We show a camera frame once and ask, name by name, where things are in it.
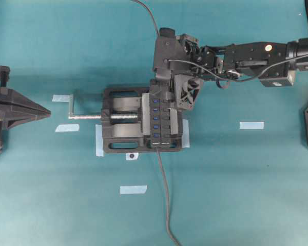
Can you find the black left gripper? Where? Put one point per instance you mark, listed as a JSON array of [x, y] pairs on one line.
[[22, 109]]

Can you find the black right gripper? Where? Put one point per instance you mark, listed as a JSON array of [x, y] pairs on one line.
[[203, 62]]

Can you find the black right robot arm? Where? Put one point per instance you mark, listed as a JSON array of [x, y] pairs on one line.
[[274, 64]]

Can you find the black multi-port USB hub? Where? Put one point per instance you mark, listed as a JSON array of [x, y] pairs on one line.
[[159, 122]]

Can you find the blue tape strip upper left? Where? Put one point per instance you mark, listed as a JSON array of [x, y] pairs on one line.
[[62, 98]]

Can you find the blue tape strip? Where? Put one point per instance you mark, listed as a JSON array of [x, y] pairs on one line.
[[131, 190], [67, 128], [62, 98], [251, 125]]

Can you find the blue tape under vise right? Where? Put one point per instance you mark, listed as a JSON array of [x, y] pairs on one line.
[[185, 136]]

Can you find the blue tape under vise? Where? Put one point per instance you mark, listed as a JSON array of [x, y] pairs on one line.
[[99, 151], [185, 136]]

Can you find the black bench vise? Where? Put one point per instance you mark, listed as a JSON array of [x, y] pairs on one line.
[[126, 136]]

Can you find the silver vise lead screw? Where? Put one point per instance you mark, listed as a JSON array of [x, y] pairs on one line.
[[123, 108]]

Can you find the blue tape strip right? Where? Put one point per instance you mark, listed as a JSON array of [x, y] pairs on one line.
[[251, 125]]

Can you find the small black screw on tape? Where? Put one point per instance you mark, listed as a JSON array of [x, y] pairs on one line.
[[131, 156]]

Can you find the blue tape under vise left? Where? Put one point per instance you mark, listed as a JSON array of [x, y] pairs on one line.
[[99, 151]]

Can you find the blue tape strip bottom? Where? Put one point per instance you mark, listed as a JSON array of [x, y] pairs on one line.
[[131, 190]]

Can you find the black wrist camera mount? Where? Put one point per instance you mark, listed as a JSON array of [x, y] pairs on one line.
[[168, 48]]

